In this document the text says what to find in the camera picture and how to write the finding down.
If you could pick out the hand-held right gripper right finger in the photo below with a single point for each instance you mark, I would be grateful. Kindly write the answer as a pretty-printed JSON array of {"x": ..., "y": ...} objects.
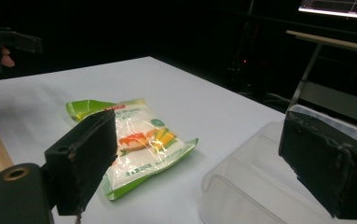
[{"x": 325, "y": 161}]

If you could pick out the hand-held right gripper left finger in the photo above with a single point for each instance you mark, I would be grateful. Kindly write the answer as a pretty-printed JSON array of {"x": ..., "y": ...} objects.
[{"x": 79, "y": 161}]

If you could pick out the green white food packet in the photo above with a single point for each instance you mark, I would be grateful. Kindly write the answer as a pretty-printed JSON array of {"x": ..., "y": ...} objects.
[{"x": 142, "y": 140}]

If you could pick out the clear plastic container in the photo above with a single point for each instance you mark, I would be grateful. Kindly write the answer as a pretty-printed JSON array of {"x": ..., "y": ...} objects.
[{"x": 254, "y": 186}]

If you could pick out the computer monitor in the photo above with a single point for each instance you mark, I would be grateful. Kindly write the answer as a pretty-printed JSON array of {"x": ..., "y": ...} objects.
[{"x": 337, "y": 7}]

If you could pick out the metal frame table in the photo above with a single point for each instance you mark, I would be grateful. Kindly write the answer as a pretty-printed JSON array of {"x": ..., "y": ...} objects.
[{"x": 328, "y": 62}]

